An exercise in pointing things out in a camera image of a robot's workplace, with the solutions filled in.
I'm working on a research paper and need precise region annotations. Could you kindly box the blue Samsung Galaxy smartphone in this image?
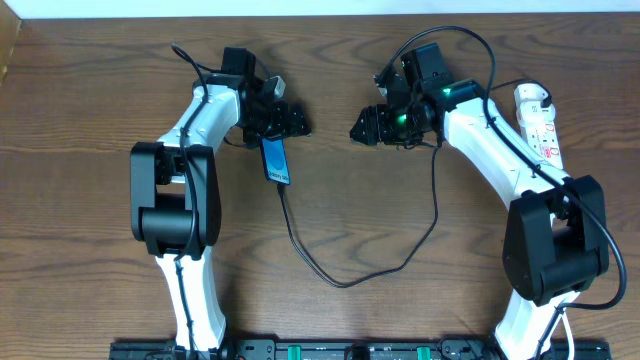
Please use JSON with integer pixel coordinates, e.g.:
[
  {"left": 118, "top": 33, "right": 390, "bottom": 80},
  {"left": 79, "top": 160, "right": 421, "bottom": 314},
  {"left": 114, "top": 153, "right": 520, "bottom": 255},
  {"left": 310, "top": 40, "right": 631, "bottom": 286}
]
[{"left": 261, "top": 139, "right": 291, "bottom": 186}]

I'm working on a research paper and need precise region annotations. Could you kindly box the black USB charging cable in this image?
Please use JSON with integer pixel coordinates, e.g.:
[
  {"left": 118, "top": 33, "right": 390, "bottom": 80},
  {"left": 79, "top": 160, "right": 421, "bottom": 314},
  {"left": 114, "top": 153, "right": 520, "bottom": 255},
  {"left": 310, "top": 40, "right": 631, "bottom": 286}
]
[{"left": 276, "top": 77, "right": 554, "bottom": 290}]

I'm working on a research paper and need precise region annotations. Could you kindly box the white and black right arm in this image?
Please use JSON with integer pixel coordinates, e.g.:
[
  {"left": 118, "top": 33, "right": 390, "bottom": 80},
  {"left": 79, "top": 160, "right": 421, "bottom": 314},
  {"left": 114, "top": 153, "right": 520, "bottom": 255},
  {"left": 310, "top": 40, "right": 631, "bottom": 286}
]
[{"left": 350, "top": 44, "right": 609, "bottom": 359}]

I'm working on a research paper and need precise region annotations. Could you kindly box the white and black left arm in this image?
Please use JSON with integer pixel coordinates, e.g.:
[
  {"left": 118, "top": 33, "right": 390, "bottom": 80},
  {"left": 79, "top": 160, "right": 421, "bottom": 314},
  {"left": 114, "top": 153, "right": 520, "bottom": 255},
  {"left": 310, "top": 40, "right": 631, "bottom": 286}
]
[{"left": 130, "top": 45, "right": 311, "bottom": 359}]

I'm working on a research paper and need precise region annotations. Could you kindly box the white power strip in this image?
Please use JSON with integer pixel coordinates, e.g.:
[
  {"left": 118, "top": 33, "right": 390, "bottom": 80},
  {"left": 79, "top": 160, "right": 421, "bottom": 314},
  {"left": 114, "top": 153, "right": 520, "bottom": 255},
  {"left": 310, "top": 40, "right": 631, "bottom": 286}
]
[{"left": 514, "top": 82, "right": 564, "bottom": 169}]

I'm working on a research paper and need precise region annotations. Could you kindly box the white power strip cord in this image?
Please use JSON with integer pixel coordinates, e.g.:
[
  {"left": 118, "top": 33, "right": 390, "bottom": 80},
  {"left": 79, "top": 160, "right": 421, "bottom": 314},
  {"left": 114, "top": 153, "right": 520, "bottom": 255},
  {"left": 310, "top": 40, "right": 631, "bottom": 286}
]
[{"left": 557, "top": 304, "right": 576, "bottom": 360}]

